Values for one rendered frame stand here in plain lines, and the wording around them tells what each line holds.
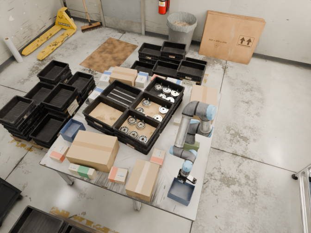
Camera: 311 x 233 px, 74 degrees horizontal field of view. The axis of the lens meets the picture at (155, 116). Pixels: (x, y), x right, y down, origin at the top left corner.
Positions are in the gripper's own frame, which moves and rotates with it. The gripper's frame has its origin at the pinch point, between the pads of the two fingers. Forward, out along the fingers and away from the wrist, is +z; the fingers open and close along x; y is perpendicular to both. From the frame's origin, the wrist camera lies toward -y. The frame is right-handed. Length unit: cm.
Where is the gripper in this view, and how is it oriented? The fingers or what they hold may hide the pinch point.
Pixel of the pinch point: (184, 182)
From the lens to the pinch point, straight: 194.9
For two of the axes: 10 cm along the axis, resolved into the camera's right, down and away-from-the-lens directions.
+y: -9.1, -3.4, 2.4
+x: -4.1, 7.2, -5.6
